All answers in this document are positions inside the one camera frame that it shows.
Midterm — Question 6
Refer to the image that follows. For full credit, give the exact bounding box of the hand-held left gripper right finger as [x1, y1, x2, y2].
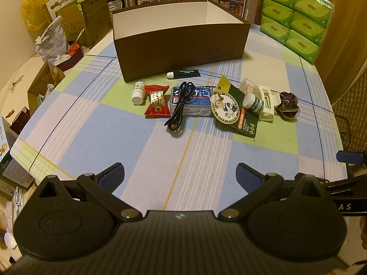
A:
[218, 163, 330, 224]

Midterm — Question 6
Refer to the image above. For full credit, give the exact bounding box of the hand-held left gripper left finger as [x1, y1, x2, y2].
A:
[34, 162, 143, 224]

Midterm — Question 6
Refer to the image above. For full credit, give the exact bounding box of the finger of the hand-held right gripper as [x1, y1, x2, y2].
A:
[336, 150, 367, 167]
[321, 176, 367, 199]

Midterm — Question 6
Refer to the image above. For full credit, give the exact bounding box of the green card with dog sticker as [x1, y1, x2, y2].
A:
[211, 75, 259, 139]

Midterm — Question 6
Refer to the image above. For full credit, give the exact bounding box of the small green bottle white cap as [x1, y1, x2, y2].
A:
[242, 93, 264, 113]

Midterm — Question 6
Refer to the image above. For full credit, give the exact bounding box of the red candy packet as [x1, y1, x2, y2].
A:
[143, 84, 172, 117]

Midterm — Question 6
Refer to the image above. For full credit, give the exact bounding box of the blue floss pick box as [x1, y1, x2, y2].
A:
[170, 85, 215, 118]

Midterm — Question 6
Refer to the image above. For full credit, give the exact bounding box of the clear cotton swab pack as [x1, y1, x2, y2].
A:
[239, 78, 260, 96]

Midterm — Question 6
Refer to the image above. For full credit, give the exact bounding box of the black usb cable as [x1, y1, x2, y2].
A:
[165, 81, 197, 134]

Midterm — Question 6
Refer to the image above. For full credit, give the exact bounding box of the dark green ointment tube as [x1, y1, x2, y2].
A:
[167, 69, 201, 79]

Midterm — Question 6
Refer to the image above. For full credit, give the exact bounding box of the person's right hand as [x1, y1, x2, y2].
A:
[359, 218, 367, 250]

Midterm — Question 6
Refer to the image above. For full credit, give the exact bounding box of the brown hair scrunchie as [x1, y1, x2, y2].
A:
[275, 91, 300, 121]

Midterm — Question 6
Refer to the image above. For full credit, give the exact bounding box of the white hair claw clip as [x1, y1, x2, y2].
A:
[255, 85, 280, 121]

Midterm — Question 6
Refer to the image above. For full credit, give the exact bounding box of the white pill bottle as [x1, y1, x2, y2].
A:
[131, 82, 147, 105]

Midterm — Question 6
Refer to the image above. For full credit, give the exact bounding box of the green printed booklet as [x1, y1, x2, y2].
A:
[0, 149, 35, 191]

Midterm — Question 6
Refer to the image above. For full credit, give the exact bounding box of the small dark brown box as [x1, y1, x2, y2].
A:
[10, 106, 31, 135]

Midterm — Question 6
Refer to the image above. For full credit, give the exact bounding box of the open tan cardboard box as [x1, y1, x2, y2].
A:
[27, 61, 66, 115]

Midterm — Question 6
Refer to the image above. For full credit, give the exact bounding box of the white plastic spoon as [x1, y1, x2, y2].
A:
[4, 232, 18, 248]

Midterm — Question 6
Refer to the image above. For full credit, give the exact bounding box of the dark brown tray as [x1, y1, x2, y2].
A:
[56, 43, 85, 72]

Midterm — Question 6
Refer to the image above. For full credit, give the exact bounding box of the metal spoon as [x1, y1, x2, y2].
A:
[73, 28, 86, 49]

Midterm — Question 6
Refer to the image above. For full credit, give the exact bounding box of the stack of green tissue packs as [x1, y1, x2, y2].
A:
[259, 0, 336, 65]

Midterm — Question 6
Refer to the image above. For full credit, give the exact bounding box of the crumpled white printed bag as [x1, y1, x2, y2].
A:
[35, 16, 72, 65]

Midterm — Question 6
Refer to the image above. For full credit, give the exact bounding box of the cardboard box with white insert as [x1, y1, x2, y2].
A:
[43, 0, 86, 46]

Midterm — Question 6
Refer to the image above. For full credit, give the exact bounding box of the yellow plastic bag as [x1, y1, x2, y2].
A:
[22, 0, 56, 32]

